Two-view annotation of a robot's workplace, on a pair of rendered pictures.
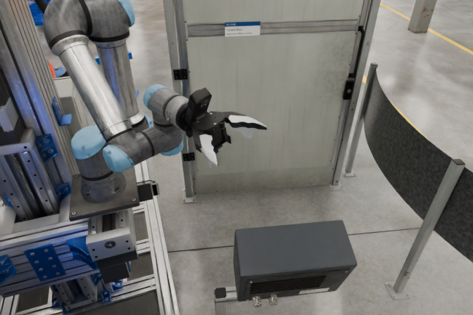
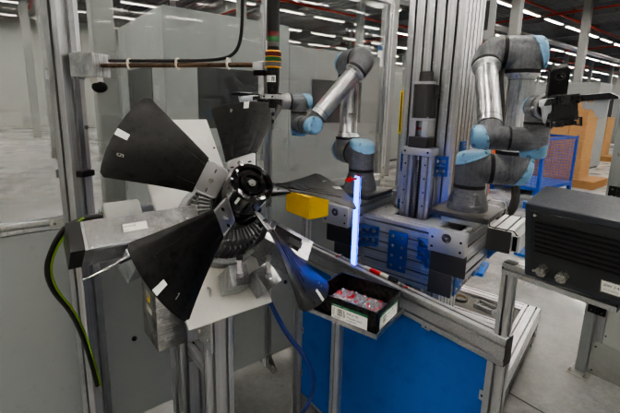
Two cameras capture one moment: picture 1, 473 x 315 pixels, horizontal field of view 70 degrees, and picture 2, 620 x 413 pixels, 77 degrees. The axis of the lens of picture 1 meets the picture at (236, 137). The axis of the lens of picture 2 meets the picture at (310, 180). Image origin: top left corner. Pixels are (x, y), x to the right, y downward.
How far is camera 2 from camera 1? 77 cm
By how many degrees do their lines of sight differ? 57
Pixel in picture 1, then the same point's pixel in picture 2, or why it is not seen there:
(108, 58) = (512, 88)
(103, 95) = (491, 93)
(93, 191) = (456, 198)
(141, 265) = not seen: hidden behind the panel
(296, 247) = (605, 206)
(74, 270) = (411, 274)
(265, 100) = not seen: outside the picture
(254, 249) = (554, 196)
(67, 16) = (492, 45)
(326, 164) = not seen: outside the picture
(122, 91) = (515, 119)
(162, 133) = (526, 130)
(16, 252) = (385, 228)
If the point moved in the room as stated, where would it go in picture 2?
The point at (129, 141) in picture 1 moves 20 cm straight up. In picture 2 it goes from (494, 124) to (501, 57)
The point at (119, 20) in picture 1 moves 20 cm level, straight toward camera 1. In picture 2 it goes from (532, 55) to (518, 49)
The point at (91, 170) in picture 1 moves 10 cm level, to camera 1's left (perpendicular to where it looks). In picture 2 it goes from (462, 177) to (440, 172)
